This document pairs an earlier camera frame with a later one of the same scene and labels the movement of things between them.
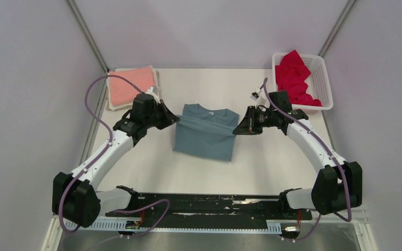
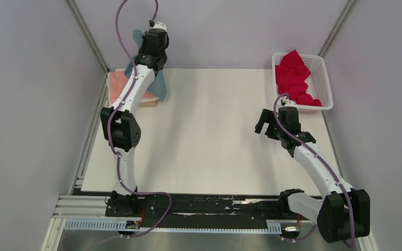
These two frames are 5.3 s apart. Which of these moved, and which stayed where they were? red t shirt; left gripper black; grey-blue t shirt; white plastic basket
Moved: grey-blue t shirt; left gripper black
Stayed: red t shirt; white plastic basket
